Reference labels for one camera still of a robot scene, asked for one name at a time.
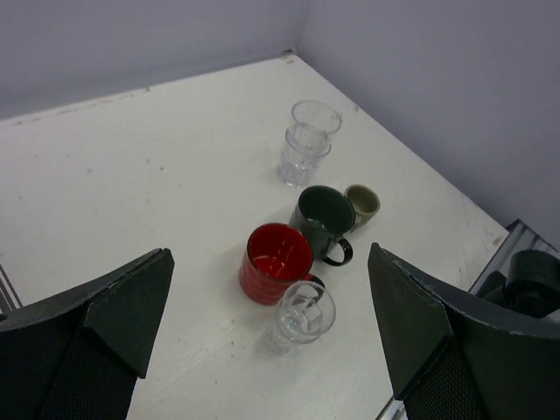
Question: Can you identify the red ceramic mug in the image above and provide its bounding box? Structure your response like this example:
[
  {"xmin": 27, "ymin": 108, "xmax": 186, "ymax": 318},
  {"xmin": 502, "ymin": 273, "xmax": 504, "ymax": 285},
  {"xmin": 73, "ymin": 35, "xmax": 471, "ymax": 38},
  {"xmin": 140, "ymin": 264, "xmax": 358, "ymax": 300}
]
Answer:
[{"xmin": 239, "ymin": 223, "xmax": 325, "ymax": 305}]

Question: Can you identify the dark green ceramic mug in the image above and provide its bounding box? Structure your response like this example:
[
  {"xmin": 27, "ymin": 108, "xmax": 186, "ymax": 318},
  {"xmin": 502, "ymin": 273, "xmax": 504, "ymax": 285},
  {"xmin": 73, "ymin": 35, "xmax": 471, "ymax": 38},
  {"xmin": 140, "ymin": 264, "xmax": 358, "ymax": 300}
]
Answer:
[{"xmin": 289, "ymin": 185, "xmax": 356, "ymax": 267}]

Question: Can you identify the clear faceted glass cup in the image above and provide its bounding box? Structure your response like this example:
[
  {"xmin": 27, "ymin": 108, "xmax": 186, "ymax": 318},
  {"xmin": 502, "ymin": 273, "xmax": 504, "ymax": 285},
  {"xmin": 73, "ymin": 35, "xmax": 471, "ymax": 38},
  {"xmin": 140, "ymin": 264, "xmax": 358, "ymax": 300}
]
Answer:
[
  {"xmin": 267, "ymin": 276, "xmax": 337, "ymax": 354},
  {"xmin": 276, "ymin": 129, "xmax": 332, "ymax": 187},
  {"xmin": 288, "ymin": 100, "xmax": 342, "ymax": 151}
]

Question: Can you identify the aluminium mounting rail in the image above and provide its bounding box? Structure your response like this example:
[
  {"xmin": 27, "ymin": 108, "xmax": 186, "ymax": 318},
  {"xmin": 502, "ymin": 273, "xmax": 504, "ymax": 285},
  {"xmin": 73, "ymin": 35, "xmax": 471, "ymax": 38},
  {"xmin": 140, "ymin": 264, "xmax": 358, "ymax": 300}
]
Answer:
[{"xmin": 469, "ymin": 220, "xmax": 559, "ymax": 298}]

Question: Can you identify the olive green ceramic mug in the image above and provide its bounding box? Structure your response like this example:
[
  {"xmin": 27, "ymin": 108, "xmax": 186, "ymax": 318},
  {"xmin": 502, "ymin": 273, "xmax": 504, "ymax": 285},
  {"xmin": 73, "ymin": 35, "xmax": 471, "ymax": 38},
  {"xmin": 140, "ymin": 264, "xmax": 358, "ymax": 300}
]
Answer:
[{"xmin": 344, "ymin": 184, "xmax": 381, "ymax": 232}]

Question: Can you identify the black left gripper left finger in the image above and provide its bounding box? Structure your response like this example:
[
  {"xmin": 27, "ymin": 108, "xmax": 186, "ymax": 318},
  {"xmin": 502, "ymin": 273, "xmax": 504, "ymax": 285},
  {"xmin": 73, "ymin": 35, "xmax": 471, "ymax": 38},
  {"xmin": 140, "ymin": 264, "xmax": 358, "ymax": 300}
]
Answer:
[{"xmin": 1, "ymin": 248, "xmax": 174, "ymax": 419}]

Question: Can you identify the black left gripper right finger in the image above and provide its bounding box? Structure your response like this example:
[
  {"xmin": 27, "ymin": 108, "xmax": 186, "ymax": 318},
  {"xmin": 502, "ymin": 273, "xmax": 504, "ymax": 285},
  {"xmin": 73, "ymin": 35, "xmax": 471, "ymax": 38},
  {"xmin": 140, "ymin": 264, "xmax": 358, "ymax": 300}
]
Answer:
[{"xmin": 368, "ymin": 244, "xmax": 559, "ymax": 419}]

